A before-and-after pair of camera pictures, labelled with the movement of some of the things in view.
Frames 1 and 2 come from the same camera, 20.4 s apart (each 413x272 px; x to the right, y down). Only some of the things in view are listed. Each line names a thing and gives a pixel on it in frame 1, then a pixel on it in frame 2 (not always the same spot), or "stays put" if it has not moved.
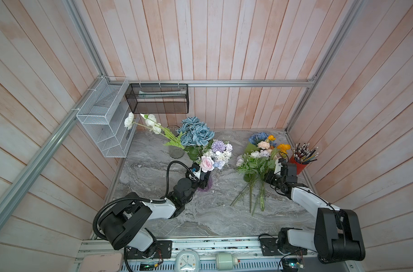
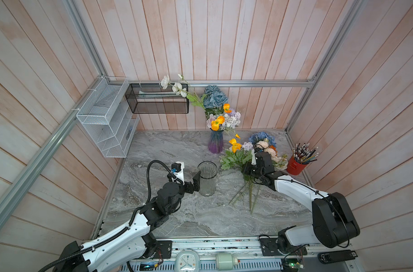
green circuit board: (291, 264) stays put
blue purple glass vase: (210, 184) to (215, 143)
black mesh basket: (158, 98) stays put
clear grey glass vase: (176, 152) to (208, 170)
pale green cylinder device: (225, 261) stays put
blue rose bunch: (196, 136) to (214, 100)
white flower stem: (151, 123) to (184, 90)
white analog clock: (187, 260) stays put
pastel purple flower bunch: (218, 156) to (232, 119)
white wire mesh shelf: (98, 116) stays put
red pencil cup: (300, 167) stays put
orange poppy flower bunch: (283, 147) to (220, 120)
